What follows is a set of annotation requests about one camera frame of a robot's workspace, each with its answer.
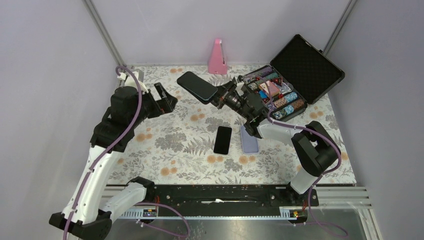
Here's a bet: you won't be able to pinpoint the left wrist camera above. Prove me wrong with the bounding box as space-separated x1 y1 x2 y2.
117 69 149 93

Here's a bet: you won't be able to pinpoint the pink metronome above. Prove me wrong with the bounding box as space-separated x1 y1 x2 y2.
207 38 228 75

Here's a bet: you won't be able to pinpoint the floral table mat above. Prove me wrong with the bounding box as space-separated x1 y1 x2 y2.
107 64 357 185

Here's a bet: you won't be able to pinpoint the black poker chip case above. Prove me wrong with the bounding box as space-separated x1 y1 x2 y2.
238 34 345 122

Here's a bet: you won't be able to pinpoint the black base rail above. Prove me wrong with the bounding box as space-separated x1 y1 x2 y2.
142 184 319 219

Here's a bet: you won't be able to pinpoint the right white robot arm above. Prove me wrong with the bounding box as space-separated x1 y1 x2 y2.
203 80 342 206

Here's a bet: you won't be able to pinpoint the lilac phone case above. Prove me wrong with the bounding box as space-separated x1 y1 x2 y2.
240 125 259 155

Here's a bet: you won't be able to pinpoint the playing card deck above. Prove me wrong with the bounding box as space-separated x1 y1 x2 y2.
258 80 281 98

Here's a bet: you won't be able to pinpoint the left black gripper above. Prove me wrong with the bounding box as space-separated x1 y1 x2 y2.
130 82 178 128

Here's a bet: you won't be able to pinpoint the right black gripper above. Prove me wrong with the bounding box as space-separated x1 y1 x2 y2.
200 81 251 121

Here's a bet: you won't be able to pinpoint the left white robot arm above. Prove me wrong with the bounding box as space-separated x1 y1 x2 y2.
48 82 178 240

